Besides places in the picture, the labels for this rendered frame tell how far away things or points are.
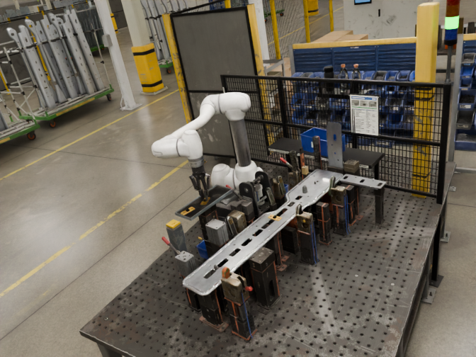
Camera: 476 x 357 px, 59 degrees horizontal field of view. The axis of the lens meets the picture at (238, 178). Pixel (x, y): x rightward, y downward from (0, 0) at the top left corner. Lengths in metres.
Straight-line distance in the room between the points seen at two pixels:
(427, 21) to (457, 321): 1.98
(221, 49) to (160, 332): 3.45
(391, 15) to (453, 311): 6.78
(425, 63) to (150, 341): 2.29
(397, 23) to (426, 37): 6.35
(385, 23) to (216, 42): 4.92
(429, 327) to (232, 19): 3.51
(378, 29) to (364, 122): 6.26
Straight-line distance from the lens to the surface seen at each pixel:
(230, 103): 2.76
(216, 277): 2.19
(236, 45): 4.91
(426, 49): 2.89
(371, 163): 3.03
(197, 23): 5.16
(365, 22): 9.36
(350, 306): 2.39
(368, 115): 3.12
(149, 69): 10.16
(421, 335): 3.24
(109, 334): 2.57
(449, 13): 2.77
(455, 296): 3.55
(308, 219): 2.45
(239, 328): 2.25
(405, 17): 9.17
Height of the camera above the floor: 2.39
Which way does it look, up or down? 27 degrees down
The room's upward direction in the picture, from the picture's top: 10 degrees counter-clockwise
